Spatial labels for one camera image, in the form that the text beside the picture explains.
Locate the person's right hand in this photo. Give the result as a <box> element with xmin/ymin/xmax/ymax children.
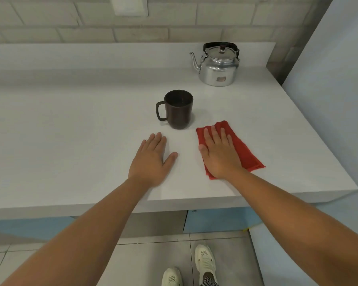
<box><xmin>199</xmin><ymin>125</ymin><xmax>248</xmax><ymax>180</ymax></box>

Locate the person's left hand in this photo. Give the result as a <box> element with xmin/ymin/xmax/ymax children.
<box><xmin>128</xmin><ymin>132</ymin><xmax>179</xmax><ymax>188</ymax></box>

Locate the person's left forearm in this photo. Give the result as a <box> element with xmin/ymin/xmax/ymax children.
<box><xmin>0</xmin><ymin>175</ymin><xmax>153</xmax><ymax>286</ymax></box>

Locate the person's right forearm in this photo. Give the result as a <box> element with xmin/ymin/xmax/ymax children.
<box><xmin>218</xmin><ymin>168</ymin><xmax>358</xmax><ymax>286</ymax></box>

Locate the red cloth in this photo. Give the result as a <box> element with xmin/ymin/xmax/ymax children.
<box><xmin>196</xmin><ymin>120</ymin><xmax>266</xmax><ymax>180</ymax></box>

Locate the dark brown mug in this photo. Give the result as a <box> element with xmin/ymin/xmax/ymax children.
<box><xmin>155</xmin><ymin>90</ymin><xmax>194</xmax><ymax>130</ymax></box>

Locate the silver metal kettle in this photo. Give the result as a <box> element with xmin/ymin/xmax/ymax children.
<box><xmin>189</xmin><ymin>42</ymin><xmax>241</xmax><ymax>87</ymax></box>

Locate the person's right white shoe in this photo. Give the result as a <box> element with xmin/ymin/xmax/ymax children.
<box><xmin>195</xmin><ymin>245</ymin><xmax>219</xmax><ymax>286</ymax></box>

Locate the person's white shoe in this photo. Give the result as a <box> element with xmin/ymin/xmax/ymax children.
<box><xmin>195</xmin><ymin>245</ymin><xmax>219</xmax><ymax>286</ymax></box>
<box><xmin>162</xmin><ymin>267</ymin><xmax>183</xmax><ymax>286</ymax></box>

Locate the person's left white shoe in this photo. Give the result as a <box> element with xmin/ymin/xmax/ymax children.
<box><xmin>162</xmin><ymin>267</ymin><xmax>183</xmax><ymax>286</ymax></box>

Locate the black white striped sock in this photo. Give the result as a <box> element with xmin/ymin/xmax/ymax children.
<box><xmin>200</xmin><ymin>272</ymin><xmax>220</xmax><ymax>286</ymax></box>

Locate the white wall switch plate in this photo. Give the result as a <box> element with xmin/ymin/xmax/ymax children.
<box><xmin>110</xmin><ymin>0</ymin><xmax>149</xmax><ymax>17</ymax></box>

